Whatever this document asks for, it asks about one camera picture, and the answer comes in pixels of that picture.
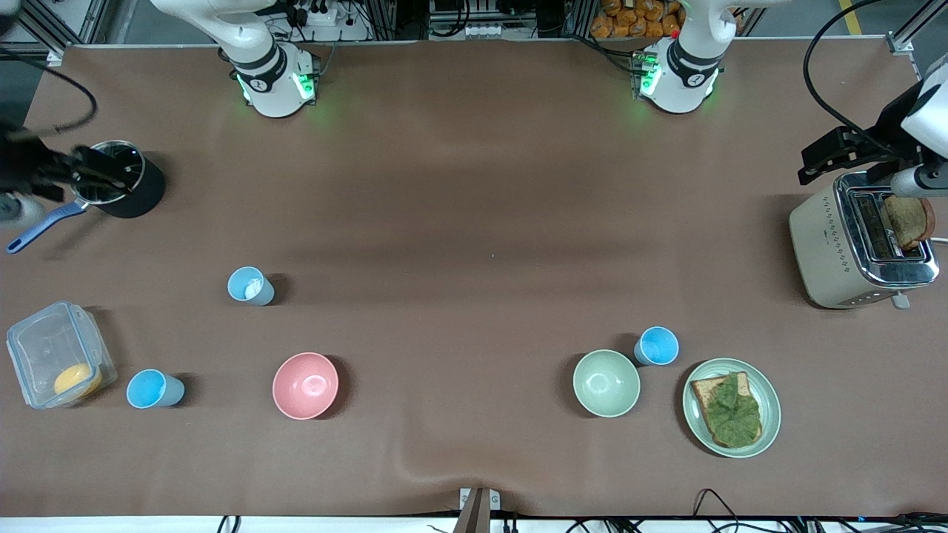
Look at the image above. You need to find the light blue plastic cup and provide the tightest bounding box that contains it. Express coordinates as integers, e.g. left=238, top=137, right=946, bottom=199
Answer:
left=634, top=326, right=680, bottom=366
left=227, top=266, right=276, bottom=306
left=126, top=369, right=186, bottom=409

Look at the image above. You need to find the glass lid blue knob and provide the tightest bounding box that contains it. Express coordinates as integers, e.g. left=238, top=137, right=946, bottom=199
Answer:
left=72, top=140, right=146, bottom=206

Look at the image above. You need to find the beige chrome toaster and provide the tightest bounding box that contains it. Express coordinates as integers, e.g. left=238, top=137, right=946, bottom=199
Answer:
left=789, top=171, right=941, bottom=310

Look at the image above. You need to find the brown bread slice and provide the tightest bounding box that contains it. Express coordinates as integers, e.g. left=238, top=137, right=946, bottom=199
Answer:
left=883, top=194, right=936, bottom=251

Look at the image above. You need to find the clear plastic food container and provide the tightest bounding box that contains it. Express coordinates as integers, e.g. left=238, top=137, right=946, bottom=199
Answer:
left=6, top=300, right=118, bottom=409

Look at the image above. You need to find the orange round food piece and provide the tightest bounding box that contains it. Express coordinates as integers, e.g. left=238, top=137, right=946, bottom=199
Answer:
left=53, top=363, right=103, bottom=398

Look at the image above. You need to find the bag of orange buns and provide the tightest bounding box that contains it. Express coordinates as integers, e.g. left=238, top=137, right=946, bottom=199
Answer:
left=590, top=0, right=686, bottom=39

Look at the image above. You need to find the pale green plate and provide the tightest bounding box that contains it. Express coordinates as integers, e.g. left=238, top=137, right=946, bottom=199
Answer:
left=682, top=358, right=782, bottom=459

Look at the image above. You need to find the toast slice under lettuce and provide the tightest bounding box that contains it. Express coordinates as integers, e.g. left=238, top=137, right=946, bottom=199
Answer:
left=690, top=372, right=764, bottom=449

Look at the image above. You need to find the green lettuce leaf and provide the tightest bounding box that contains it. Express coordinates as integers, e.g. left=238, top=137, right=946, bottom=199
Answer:
left=702, top=372, right=763, bottom=447

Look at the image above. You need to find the pink bowl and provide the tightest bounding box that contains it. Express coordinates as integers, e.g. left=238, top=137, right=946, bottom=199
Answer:
left=272, top=352, right=340, bottom=420

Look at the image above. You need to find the pale green bowl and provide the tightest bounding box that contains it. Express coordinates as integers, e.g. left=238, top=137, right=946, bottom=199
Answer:
left=573, top=349, right=641, bottom=418

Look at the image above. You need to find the brown table cover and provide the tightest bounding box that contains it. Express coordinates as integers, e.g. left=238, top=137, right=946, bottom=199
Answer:
left=0, top=37, right=948, bottom=519

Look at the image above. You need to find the black pot blue handle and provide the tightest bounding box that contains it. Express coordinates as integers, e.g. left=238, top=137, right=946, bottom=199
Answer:
left=6, top=139, right=167, bottom=255

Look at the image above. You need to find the black loop cable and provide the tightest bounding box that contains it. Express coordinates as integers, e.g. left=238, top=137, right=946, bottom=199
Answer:
left=692, top=489, right=741, bottom=533

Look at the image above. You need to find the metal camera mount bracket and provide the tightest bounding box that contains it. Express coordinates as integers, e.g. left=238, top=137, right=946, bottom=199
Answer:
left=455, top=487, right=501, bottom=533

